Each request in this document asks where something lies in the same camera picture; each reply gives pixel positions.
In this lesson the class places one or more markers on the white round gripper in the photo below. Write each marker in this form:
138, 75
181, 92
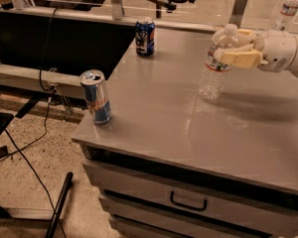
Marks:
277, 52

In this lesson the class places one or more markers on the clear plastic water bottle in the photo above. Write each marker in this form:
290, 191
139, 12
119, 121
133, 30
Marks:
215, 72

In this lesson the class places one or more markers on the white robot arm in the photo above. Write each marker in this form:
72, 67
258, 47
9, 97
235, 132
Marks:
293, 68

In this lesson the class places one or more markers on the background water bottle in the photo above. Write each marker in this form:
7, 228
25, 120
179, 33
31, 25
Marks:
286, 15

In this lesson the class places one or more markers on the blue Pepsi soda can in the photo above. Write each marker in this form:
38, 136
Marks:
144, 36

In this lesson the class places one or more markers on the grey drawer cabinet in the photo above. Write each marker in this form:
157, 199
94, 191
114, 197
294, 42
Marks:
240, 153

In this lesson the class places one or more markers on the tall Red Bull can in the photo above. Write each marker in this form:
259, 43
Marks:
96, 97

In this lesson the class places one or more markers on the black desk panel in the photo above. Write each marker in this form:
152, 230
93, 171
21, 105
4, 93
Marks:
71, 46

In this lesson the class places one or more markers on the black pole on floor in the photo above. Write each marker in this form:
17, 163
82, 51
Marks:
55, 220

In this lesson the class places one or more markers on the grey metal post right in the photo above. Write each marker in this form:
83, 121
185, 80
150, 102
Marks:
237, 12

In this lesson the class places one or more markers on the grey metal post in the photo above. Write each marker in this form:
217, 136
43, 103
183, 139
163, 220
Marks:
237, 12
117, 9

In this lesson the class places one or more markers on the black drawer handle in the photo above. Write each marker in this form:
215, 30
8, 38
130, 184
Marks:
185, 202

